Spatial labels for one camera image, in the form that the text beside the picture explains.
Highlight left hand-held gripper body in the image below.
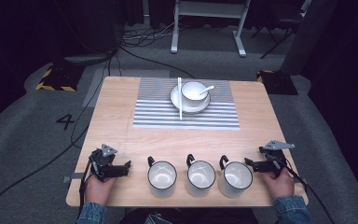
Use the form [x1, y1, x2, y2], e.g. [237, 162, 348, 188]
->
[89, 143, 131, 183]

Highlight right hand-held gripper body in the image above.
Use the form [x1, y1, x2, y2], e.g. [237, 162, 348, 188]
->
[258, 139, 296, 180]

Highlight person's right hand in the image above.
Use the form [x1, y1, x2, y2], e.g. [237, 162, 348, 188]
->
[262, 168, 296, 201]

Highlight person's left hand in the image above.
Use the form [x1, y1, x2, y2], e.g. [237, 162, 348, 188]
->
[84, 175, 117, 206]

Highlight white mug black rim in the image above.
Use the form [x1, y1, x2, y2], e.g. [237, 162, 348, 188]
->
[146, 156, 178, 200]
[185, 153, 217, 198]
[218, 154, 255, 200]

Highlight striped grey placemat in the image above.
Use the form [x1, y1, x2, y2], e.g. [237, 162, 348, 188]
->
[131, 77, 241, 131]

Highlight white plate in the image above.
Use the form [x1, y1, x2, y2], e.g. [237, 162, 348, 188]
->
[169, 83, 212, 115]

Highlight white spoon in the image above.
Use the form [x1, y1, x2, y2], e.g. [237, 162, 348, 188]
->
[199, 85, 215, 96]

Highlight white chopstick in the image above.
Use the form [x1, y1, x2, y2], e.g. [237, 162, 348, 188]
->
[179, 77, 184, 121]
[176, 77, 183, 121]

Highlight white bowl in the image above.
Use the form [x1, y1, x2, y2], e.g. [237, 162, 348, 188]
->
[180, 80, 210, 108]

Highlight black tripod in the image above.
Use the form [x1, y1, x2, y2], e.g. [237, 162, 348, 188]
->
[250, 12, 309, 60]

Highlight grey column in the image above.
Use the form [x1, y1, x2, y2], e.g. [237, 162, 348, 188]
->
[280, 0, 340, 77]

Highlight white metal stand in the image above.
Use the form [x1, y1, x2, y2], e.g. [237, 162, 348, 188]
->
[170, 0, 252, 58]

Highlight grey table bracket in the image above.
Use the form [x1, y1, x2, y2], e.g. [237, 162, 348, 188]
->
[62, 173, 86, 184]
[297, 176, 310, 189]

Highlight left hand-held gripper cable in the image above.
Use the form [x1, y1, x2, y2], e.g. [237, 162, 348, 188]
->
[77, 157, 95, 218]

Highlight hand-held gripper cable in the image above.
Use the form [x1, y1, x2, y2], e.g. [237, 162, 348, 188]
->
[280, 158, 337, 224]
[77, 157, 95, 218]

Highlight right hand-held gripper cable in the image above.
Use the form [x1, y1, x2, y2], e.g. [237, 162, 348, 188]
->
[280, 158, 337, 224]

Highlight black floor cable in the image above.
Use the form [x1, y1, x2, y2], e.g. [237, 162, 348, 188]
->
[0, 46, 123, 214]

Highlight black yellow striped base plate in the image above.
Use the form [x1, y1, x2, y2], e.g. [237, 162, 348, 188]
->
[255, 69, 299, 96]
[34, 63, 86, 93]

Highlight bundle of floor cables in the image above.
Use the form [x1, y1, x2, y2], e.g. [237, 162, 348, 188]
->
[119, 21, 181, 49]

